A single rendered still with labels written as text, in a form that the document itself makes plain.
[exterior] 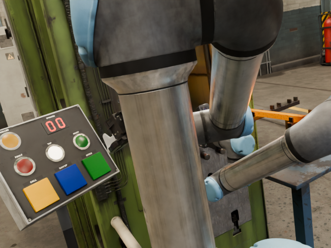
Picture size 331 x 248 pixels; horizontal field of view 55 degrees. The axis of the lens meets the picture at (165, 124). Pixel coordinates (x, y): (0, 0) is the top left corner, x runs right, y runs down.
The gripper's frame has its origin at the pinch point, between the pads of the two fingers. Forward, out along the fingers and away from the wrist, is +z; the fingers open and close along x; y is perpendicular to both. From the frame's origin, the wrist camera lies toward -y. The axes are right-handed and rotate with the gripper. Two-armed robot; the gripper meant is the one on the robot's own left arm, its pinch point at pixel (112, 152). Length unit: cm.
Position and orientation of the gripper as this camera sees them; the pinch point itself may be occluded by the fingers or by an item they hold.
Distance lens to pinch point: 98.8
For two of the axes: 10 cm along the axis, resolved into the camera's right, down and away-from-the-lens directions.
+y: -5.3, -8.4, 1.1
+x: -6.3, 3.0, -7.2
